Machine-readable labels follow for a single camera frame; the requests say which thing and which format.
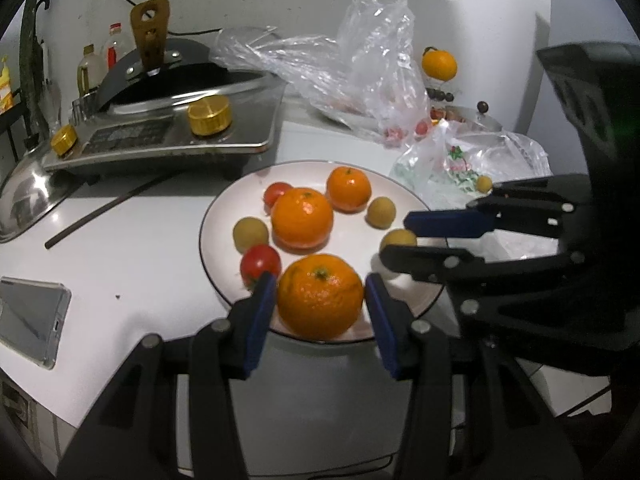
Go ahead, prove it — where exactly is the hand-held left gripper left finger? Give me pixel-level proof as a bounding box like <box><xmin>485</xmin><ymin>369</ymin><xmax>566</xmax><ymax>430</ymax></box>
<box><xmin>55</xmin><ymin>271</ymin><xmax>278</xmax><ymax>480</ymax></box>

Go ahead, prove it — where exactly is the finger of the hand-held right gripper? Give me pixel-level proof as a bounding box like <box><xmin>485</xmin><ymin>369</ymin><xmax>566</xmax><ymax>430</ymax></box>
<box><xmin>378</xmin><ymin>244</ymin><xmax>588</xmax><ymax>322</ymax></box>
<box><xmin>403</xmin><ymin>175</ymin><xmax>576</xmax><ymax>241</ymax></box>

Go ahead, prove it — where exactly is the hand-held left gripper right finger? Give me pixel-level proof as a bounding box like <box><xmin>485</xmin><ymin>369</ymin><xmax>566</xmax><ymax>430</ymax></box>
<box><xmin>364</xmin><ymin>273</ymin><xmax>586</xmax><ymax>480</ymax></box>

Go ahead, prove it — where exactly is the white round plate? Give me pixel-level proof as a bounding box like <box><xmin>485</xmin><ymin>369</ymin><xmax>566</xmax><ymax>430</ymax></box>
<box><xmin>199</xmin><ymin>160</ymin><xmax>451</xmax><ymax>345</ymax></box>

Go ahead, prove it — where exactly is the white printed plastic bag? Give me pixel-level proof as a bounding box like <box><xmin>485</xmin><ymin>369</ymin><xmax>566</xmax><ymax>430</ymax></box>
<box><xmin>390</xmin><ymin>120</ymin><xmax>551</xmax><ymax>261</ymax></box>

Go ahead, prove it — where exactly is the clear plastic bag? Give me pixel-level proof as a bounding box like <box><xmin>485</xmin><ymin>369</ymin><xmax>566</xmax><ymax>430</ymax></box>
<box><xmin>210</xmin><ymin>0</ymin><xmax>433</xmax><ymax>148</ymax></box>

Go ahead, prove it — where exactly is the orange mandarin with stem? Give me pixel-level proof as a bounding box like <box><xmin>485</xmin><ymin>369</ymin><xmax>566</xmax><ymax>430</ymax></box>
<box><xmin>421</xmin><ymin>47</ymin><xmax>458</xmax><ymax>82</ymax></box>

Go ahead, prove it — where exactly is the black chopstick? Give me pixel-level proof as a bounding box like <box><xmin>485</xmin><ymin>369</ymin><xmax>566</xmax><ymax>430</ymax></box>
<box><xmin>44</xmin><ymin>172</ymin><xmax>183</xmax><ymax>250</ymax></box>

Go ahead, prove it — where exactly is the silver induction cooker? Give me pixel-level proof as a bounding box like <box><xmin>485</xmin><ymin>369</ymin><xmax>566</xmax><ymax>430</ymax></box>
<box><xmin>42</xmin><ymin>72</ymin><xmax>287</xmax><ymax>181</ymax></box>

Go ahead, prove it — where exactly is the smartphone in clear case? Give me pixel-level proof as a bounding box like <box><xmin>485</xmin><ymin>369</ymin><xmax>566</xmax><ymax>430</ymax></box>
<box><xmin>0</xmin><ymin>276</ymin><xmax>72</xmax><ymax>370</ymax></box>

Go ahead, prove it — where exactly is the clear oil bottle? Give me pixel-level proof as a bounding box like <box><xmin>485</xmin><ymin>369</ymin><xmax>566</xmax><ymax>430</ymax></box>
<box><xmin>76</xmin><ymin>45</ymin><xmax>106</xmax><ymax>98</ymax></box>

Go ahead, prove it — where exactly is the red-capped clear bottle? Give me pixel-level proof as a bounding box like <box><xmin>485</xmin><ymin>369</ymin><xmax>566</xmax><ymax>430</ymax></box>
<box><xmin>105</xmin><ymin>23</ymin><xmax>126</xmax><ymax>68</ymax></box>

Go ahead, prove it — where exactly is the black metal rack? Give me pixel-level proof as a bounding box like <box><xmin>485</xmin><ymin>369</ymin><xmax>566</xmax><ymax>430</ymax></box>
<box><xmin>0</xmin><ymin>87</ymin><xmax>36</xmax><ymax>161</ymax></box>

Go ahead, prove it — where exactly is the yellow detergent bottle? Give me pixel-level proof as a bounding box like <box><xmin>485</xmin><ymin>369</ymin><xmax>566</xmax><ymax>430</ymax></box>
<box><xmin>0</xmin><ymin>57</ymin><xmax>13</xmax><ymax>113</ymax></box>

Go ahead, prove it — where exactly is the wall power socket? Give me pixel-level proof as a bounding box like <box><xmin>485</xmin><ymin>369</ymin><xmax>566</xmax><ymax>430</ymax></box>
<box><xmin>0</xmin><ymin>380</ymin><xmax>31</xmax><ymax>431</ymax></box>

